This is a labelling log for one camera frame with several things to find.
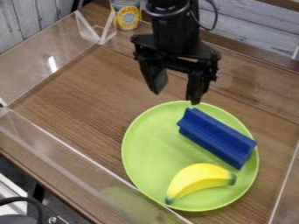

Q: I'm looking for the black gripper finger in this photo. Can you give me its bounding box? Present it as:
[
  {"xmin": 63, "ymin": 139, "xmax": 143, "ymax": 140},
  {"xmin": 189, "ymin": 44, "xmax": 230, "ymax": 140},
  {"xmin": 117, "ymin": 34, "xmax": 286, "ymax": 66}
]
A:
[
  {"xmin": 138, "ymin": 58, "xmax": 169, "ymax": 95},
  {"xmin": 186, "ymin": 70, "xmax": 218, "ymax": 105}
]

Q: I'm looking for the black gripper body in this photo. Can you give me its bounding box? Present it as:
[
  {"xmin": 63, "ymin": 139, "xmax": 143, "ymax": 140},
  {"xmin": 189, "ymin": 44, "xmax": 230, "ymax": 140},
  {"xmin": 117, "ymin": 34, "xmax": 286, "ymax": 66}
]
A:
[{"xmin": 131, "ymin": 8, "xmax": 221, "ymax": 74}]

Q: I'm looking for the yellow toy banana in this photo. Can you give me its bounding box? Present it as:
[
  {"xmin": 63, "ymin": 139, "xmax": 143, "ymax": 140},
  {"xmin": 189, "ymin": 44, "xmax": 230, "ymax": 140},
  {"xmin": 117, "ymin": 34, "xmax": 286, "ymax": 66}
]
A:
[{"xmin": 165, "ymin": 163, "xmax": 238, "ymax": 205}]

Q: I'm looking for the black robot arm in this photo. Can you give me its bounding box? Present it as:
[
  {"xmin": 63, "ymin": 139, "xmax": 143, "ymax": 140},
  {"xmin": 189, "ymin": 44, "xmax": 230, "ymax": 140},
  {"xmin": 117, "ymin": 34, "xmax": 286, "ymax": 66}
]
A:
[{"xmin": 131, "ymin": 0, "xmax": 221, "ymax": 105}]

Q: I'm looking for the green round plate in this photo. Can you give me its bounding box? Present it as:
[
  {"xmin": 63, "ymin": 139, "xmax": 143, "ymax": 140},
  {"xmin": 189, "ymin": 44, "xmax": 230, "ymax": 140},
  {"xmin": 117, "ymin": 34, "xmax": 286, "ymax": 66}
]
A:
[{"xmin": 122, "ymin": 101, "xmax": 259, "ymax": 212}]

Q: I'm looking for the yellow labelled tin can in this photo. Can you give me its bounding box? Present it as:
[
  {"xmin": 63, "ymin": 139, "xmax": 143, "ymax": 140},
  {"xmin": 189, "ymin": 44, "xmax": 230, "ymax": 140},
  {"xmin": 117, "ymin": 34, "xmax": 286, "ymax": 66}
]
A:
[{"xmin": 110, "ymin": 0, "xmax": 142, "ymax": 31}]

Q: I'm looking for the blue star-shaped block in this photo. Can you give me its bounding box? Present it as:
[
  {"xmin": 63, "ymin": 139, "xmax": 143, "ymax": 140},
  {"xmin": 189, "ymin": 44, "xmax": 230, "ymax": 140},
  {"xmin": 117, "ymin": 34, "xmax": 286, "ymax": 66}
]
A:
[{"xmin": 178, "ymin": 108, "xmax": 258, "ymax": 170}]

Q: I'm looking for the clear acrylic corner bracket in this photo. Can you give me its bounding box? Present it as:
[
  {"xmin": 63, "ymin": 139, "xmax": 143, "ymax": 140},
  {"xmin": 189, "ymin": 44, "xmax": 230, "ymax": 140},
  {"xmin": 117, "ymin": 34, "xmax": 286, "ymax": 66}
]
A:
[{"xmin": 75, "ymin": 10, "xmax": 118, "ymax": 46}]

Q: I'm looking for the clear acrylic front wall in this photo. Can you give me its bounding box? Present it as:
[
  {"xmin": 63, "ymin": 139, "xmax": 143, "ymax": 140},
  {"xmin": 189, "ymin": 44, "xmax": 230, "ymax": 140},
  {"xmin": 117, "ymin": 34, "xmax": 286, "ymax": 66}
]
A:
[{"xmin": 0, "ymin": 107, "xmax": 194, "ymax": 224}]

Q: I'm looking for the black cable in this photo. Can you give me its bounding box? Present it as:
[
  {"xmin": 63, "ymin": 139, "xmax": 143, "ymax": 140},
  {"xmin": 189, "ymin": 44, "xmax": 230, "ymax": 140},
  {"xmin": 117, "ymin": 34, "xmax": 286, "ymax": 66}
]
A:
[{"xmin": 0, "ymin": 196, "xmax": 44, "ymax": 224}]

